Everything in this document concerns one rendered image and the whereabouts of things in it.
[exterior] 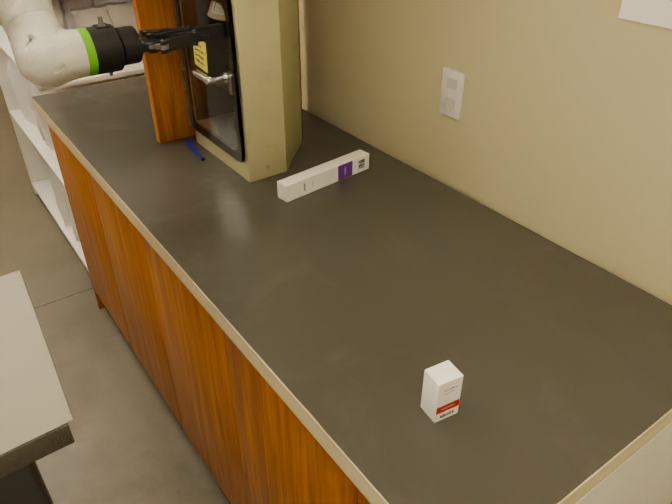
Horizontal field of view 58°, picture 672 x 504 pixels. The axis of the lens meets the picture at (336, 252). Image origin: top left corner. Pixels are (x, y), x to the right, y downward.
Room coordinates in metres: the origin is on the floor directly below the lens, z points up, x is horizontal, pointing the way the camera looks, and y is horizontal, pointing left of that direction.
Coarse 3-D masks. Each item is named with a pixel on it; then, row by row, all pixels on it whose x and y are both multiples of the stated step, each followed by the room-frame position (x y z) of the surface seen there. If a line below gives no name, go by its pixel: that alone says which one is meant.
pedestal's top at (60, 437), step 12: (48, 432) 0.59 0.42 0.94; (60, 432) 0.60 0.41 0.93; (24, 444) 0.57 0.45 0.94; (36, 444) 0.58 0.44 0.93; (48, 444) 0.59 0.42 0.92; (60, 444) 0.60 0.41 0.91; (0, 456) 0.55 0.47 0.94; (12, 456) 0.56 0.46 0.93; (24, 456) 0.57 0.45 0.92; (36, 456) 0.57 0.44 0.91; (0, 468) 0.55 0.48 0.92; (12, 468) 0.55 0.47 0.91
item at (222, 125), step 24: (192, 0) 1.54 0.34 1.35; (216, 0) 1.43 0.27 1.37; (192, 24) 1.55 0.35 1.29; (192, 48) 1.57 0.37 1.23; (216, 48) 1.45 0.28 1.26; (216, 72) 1.46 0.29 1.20; (192, 96) 1.61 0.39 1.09; (216, 96) 1.48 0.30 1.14; (216, 120) 1.49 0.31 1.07; (240, 120) 1.39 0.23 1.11; (216, 144) 1.51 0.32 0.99; (240, 144) 1.39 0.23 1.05
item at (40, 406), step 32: (0, 288) 0.60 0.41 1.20; (0, 320) 0.59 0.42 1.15; (32, 320) 0.61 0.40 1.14; (0, 352) 0.58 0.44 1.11; (32, 352) 0.60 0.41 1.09; (0, 384) 0.57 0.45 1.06; (32, 384) 0.60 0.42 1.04; (0, 416) 0.56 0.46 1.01; (32, 416) 0.59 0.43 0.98; (64, 416) 0.61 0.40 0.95; (0, 448) 0.55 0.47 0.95
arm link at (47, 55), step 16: (16, 16) 1.20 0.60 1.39; (32, 16) 1.20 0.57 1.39; (48, 16) 1.22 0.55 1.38; (16, 32) 1.18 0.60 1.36; (32, 32) 1.17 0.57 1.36; (48, 32) 1.19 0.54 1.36; (64, 32) 1.21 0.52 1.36; (80, 32) 1.22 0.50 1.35; (16, 48) 1.16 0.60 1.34; (32, 48) 1.15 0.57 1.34; (48, 48) 1.16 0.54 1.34; (64, 48) 1.18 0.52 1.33; (80, 48) 1.20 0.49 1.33; (16, 64) 1.16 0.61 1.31; (32, 64) 1.14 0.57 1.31; (48, 64) 1.15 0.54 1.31; (64, 64) 1.17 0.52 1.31; (80, 64) 1.19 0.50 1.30; (96, 64) 1.21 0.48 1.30; (32, 80) 1.15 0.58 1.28; (48, 80) 1.15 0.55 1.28; (64, 80) 1.17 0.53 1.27
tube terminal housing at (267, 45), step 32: (256, 0) 1.42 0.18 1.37; (288, 0) 1.55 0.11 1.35; (256, 32) 1.42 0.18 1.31; (288, 32) 1.54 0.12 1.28; (256, 64) 1.41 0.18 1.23; (288, 64) 1.52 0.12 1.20; (256, 96) 1.41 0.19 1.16; (288, 96) 1.51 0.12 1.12; (256, 128) 1.41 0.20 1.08; (288, 128) 1.49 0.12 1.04; (224, 160) 1.50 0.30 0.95; (256, 160) 1.40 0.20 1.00; (288, 160) 1.48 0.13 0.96
